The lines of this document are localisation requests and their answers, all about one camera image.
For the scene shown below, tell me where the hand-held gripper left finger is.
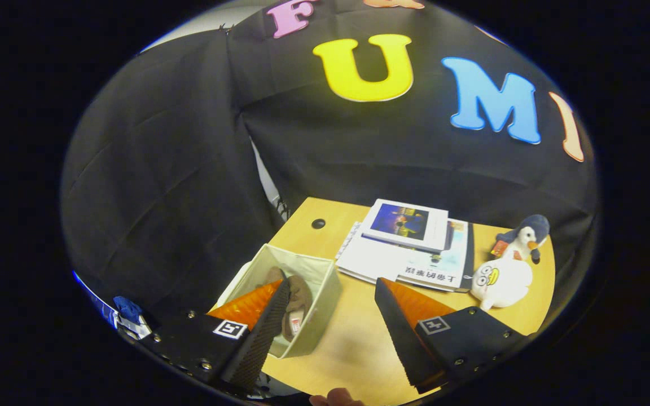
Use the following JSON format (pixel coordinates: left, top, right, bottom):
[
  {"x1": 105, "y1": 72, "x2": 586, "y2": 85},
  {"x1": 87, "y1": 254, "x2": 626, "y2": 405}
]
[{"x1": 143, "y1": 278, "x2": 292, "y2": 392}]

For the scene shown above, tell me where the white duck-faced plush toy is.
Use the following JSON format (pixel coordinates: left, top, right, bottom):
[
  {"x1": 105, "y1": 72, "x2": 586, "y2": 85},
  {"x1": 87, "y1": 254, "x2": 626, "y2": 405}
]
[{"x1": 470, "y1": 258, "x2": 534, "y2": 312}]

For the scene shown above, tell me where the grey penguin plush toy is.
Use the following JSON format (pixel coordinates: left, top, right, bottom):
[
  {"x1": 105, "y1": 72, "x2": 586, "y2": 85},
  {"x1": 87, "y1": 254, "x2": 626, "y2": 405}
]
[{"x1": 491, "y1": 214, "x2": 551, "y2": 266}]

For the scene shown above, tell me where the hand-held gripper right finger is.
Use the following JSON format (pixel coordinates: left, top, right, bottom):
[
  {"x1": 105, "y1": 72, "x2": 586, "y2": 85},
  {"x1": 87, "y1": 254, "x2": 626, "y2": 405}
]
[{"x1": 374, "y1": 276, "x2": 529, "y2": 395}]

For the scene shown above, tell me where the blue cloth bundle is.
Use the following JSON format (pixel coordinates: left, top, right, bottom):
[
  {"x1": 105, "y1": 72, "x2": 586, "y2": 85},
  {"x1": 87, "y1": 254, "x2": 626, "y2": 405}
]
[{"x1": 113, "y1": 295, "x2": 145, "y2": 325}]

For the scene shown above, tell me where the white text-covered book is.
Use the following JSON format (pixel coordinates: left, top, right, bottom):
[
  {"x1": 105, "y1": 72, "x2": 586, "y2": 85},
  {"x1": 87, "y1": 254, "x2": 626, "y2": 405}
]
[{"x1": 335, "y1": 221, "x2": 416, "y2": 284}]

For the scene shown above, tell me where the pale blue cover book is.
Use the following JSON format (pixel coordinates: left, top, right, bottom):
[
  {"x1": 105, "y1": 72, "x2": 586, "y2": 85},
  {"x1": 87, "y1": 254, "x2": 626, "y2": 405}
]
[{"x1": 398, "y1": 219, "x2": 469, "y2": 291}]

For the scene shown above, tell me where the cream fabric storage box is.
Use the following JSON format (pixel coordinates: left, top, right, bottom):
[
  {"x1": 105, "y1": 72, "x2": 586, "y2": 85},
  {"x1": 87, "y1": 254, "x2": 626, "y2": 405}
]
[{"x1": 212, "y1": 243, "x2": 344, "y2": 359}]

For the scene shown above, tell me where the white book blue photo cover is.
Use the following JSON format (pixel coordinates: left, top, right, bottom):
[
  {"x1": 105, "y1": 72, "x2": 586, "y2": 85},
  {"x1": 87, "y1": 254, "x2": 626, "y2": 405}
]
[{"x1": 360, "y1": 198, "x2": 450, "y2": 254}]

